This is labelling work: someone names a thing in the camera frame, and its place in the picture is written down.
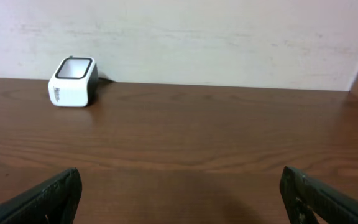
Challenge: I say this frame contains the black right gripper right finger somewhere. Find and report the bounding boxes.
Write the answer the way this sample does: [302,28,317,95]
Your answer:
[280,166,358,224]

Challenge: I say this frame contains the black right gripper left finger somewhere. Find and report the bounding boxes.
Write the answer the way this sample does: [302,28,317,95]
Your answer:
[0,167,82,223]

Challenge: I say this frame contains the white barcode scanner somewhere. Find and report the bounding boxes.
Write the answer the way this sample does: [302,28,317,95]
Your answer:
[48,56,99,107]

